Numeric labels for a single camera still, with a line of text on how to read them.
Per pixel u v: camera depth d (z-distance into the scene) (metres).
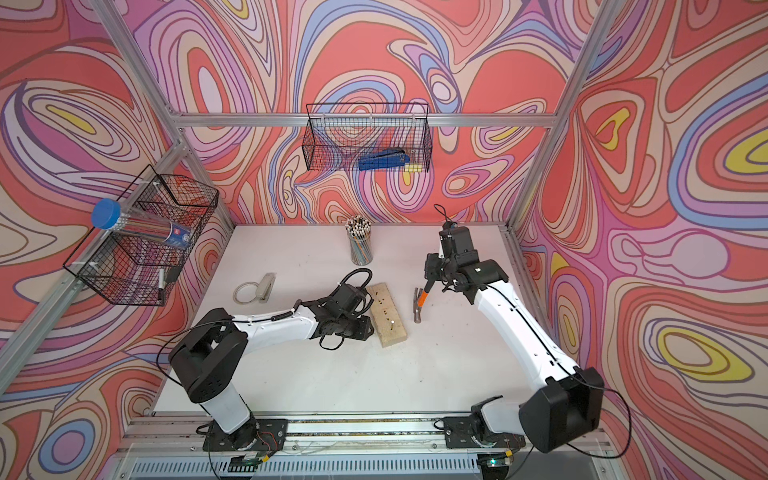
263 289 0.98
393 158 0.91
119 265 0.70
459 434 0.73
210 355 0.46
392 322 0.90
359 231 0.95
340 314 0.70
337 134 0.95
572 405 0.39
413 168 0.84
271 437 0.72
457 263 0.57
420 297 0.91
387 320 0.90
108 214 0.62
